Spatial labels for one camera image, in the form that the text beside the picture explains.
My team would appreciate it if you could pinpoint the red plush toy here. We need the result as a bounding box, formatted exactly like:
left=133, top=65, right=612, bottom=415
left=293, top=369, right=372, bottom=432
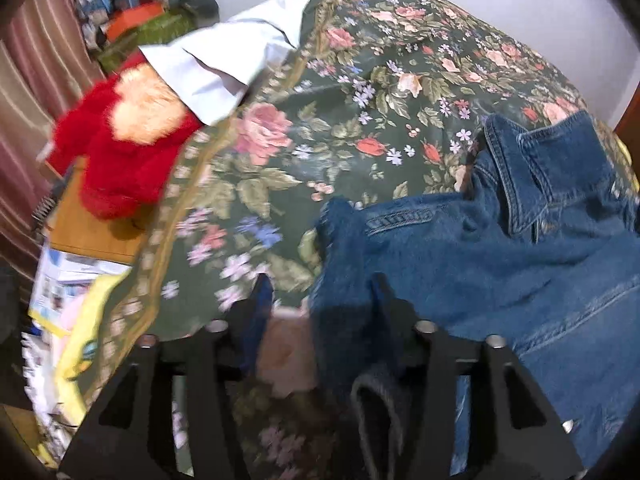
left=47, top=55, right=206, bottom=221

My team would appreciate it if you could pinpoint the pile of cables and packets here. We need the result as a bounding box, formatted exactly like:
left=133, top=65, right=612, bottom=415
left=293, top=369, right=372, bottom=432
left=20, top=332, right=76, bottom=461

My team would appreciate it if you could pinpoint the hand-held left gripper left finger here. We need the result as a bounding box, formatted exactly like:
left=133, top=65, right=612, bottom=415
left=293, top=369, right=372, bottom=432
left=57, top=275, right=276, bottom=480

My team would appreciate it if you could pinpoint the brown cardboard box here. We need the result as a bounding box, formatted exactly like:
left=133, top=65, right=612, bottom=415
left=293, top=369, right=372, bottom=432
left=47, top=157, right=161, bottom=266

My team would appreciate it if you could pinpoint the green box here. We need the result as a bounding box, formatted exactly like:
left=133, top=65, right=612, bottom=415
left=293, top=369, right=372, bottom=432
left=97, top=10, right=201, bottom=76

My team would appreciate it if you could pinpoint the black ribbed object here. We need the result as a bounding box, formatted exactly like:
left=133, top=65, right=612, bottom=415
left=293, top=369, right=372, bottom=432
left=31, top=194, right=57, bottom=227

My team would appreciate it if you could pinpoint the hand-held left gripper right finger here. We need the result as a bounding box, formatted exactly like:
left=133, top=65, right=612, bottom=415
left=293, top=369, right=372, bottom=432
left=372, top=272, right=586, bottom=480

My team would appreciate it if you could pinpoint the orange box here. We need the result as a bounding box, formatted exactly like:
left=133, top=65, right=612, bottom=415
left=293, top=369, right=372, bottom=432
left=107, top=2, right=166, bottom=41

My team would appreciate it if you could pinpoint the white cloth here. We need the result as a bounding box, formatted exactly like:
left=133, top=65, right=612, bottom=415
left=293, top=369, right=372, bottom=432
left=137, top=0, right=313, bottom=126

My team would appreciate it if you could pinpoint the blue denim jacket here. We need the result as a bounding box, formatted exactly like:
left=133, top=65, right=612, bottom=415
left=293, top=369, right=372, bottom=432
left=307, top=110, right=640, bottom=480

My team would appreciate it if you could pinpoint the dark cloth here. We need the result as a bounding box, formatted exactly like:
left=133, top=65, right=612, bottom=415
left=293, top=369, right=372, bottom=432
left=0, top=260, right=32, bottom=346

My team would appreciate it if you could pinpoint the floral blanket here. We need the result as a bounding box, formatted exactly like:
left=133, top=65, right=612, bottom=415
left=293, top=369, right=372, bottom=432
left=55, top=0, right=626, bottom=480

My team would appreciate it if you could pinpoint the striped brown curtain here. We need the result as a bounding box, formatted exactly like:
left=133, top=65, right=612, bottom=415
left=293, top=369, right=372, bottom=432
left=0, top=0, right=101, bottom=281

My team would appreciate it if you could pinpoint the pink soft object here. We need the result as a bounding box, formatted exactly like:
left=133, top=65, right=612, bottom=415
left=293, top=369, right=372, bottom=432
left=60, top=290, right=93, bottom=336

